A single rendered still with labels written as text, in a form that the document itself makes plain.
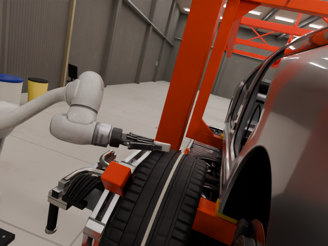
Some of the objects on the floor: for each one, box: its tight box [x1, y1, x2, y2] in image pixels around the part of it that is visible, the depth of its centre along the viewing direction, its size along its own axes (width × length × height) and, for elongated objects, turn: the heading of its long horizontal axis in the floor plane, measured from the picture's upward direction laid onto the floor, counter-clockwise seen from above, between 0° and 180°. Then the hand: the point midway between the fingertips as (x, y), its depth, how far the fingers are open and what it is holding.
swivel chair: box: [67, 63, 78, 82], centre depth 551 cm, size 59×59×92 cm
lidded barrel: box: [0, 73, 24, 105], centre depth 355 cm, size 52×52×64 cm
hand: (161, 146), depth 82 cm, fingers closed
